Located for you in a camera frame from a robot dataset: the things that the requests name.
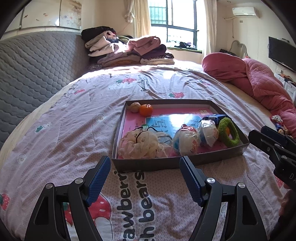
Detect cream drawstring cloth pouch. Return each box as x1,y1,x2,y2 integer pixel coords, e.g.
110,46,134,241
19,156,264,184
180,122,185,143
117,127,174,159

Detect black framed window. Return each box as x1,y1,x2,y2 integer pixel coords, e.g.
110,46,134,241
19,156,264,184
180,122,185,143
148,0,199,49

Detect pile of folded clothes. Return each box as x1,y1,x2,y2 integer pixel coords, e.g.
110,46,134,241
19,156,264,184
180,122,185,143
81,26,175,71

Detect small colourful doll toy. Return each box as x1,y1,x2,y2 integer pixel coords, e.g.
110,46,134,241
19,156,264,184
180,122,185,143
270,115,288,135

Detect orange tangerine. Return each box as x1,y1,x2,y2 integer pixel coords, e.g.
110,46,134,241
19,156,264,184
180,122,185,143
139,104,154,117
226,127,230,136

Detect brown walnut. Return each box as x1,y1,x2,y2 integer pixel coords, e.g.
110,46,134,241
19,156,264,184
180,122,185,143
129,102,141,113

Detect blue snack packet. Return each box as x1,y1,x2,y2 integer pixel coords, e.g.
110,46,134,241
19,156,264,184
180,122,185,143
202,114,228,127

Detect cream curtain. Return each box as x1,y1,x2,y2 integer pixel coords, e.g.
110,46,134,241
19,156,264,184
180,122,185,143
204,0,217,55
123,0,151,38

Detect white wall air conditioner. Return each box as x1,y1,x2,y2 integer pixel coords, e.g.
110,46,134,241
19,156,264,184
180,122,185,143
232,6,260,18

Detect orange tangerine in box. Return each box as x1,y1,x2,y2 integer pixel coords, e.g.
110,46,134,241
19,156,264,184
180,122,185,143
226,127,230,136

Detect white drawer cabinet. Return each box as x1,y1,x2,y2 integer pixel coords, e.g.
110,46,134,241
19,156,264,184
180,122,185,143
275,74,296,102

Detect grey quilted headboard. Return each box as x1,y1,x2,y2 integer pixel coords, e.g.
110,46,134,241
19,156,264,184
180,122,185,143
1,31,89,145

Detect painted wall cabinet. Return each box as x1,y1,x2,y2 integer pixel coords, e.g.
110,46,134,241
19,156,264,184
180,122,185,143
6,0,82,32

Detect red packaged egg snack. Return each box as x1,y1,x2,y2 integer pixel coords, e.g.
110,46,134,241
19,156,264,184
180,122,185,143
173,124,201,156

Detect right cream curtain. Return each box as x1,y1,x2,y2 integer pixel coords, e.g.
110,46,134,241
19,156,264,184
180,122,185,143
204,0,217,55

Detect white packaged egg snack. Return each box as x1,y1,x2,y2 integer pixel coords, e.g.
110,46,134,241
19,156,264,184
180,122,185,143
198,120,219,148

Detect brown cardboard box tray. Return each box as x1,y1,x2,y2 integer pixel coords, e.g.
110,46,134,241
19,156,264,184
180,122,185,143
111,99,249,172

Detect green fuzzy ring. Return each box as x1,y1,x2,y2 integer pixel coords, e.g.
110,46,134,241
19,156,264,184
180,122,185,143
217,117,241,148

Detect red pink quilted blanket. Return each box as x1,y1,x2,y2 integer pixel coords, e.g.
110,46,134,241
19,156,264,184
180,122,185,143
202,52,295,138

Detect person's right hand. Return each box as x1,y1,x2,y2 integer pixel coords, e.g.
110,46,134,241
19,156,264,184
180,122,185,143
279,190,295,216

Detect black wall television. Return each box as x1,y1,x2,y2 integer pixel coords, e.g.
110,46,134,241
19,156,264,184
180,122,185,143
268,37,296,72

